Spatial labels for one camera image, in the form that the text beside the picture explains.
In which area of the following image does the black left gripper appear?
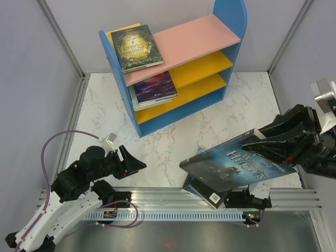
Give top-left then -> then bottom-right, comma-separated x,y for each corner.
89,144 -> 147,181

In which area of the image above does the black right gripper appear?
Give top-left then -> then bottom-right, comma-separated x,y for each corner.
238,105 -> 336,169

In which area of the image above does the grey Great Gatsby book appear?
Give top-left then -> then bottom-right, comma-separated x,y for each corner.
128,86 -> 173,111

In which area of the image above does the dark blue Wuthering Heights book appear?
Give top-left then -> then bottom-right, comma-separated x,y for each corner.
180,129 -> 296,192

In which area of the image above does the purple Robinson Crusoe book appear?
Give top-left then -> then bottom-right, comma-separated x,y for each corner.
132,71 -> 177,105

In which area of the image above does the black book with barcode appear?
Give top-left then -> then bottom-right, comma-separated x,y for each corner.
183,180 -> 229,209

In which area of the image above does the green Alice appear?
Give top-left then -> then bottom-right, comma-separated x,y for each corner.
111,25 -> 163,73

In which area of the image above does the yellow book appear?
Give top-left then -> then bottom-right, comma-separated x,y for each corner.
106,23 -> 141,37

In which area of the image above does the teal ocean cover book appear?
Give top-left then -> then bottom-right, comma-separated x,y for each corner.
181,174 -> 213,198

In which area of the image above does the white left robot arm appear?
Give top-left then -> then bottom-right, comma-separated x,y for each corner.
5,145 -> 146,251

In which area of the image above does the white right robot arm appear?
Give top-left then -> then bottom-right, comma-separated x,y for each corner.
224,104 -> 335,210

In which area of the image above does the blue pink yellow bookshelf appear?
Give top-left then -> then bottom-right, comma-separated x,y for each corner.
99,0 -> 247,137

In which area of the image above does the aluminium mounting rail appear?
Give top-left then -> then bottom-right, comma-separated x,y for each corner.
39,186 -> 323,208

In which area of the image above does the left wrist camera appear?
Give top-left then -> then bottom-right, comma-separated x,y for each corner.
98,133 -> 117,153

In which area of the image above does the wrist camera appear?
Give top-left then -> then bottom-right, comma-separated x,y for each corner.
98,133 -> 117,153
311,78 -> 335,134

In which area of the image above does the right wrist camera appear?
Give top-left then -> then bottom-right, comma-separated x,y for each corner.
311,78 -> 335,134

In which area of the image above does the white slotted cable duct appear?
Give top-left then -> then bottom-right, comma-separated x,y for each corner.
84,209 -> 245,222

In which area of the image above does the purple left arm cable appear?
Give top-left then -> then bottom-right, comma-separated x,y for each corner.
15,130 -> 102,250

